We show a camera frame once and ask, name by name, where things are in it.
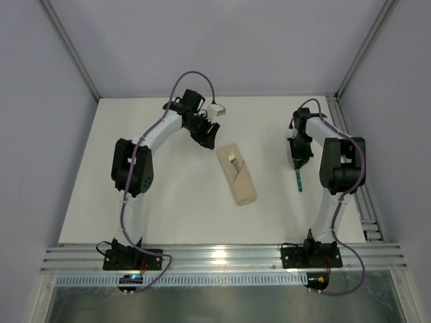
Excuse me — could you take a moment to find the green handled knife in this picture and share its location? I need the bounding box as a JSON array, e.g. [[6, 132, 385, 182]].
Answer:
[[293, 159, 303, 192]]

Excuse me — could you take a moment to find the green handled fork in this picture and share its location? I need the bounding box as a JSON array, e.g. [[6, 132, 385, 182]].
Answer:
[[227, 150, 242, 174]]

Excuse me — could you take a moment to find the beige cloth napkin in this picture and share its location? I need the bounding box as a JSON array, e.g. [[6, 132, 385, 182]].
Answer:
[[216, 144, 257, 206]]

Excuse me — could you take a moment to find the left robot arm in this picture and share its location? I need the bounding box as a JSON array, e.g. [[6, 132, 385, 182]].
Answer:
[[111, 89, 220, 258]]

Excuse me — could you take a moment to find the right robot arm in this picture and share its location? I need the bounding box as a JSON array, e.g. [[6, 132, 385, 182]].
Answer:
[[281, 108, 366, 269]]

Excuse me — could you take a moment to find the right black controller board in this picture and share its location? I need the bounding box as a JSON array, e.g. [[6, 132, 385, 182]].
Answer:
[[305, 273, 330, 293]]

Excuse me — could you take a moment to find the black controller board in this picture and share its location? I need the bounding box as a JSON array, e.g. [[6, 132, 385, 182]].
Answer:
[[117, 274, 143, 296], [305, 273, 330, 293]]

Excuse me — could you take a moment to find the left black controller board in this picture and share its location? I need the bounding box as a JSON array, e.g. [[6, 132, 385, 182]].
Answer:
[[117, 274, 143, 296]]

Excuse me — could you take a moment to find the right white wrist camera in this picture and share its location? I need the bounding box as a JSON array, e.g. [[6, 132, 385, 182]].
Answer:
[[289, 118, 297, 138]]

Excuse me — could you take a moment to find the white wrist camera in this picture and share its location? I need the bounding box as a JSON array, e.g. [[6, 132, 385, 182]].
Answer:
[[289, 118, 297, 138], [206, 103, 226, 122]]

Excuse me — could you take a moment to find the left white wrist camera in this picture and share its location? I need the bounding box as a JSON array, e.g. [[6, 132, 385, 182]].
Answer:
[[206, 103, 226, 122]]

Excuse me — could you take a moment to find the right side aluminium rail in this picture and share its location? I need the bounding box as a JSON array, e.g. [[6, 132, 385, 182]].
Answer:
[[323, 95, 384, 242]]

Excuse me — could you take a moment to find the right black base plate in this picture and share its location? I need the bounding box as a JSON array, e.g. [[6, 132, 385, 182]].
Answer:
[[280, 244, 343, 269]]

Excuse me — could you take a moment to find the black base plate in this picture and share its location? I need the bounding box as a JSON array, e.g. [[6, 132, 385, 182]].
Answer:
[[96, 239, 163, 271], [280, 244, 343, 269]]

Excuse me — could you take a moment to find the slotted grey cable duct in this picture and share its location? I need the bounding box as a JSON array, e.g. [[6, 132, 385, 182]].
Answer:
[[54, 271, 307, 287]]

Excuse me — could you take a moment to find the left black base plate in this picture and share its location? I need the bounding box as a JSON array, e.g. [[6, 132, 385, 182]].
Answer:
[[96, 239, 163, 271]]

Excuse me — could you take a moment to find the left aluminium frame post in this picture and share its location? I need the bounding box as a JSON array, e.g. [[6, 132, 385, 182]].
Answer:
[[38, 0, 101, 102]]

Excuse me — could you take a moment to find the aluminium frame post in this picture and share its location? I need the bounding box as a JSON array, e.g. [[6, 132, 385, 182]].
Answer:
[[38, 0, 101, 102], [335, 0, 399, 100]]

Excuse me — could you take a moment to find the right aluminium frame post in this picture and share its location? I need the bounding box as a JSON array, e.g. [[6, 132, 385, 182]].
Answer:
[[335, 0, 399, 100]]

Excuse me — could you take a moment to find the aluminium mounting rail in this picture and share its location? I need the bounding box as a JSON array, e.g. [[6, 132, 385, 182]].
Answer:
[[40, 243, 407, 273]]

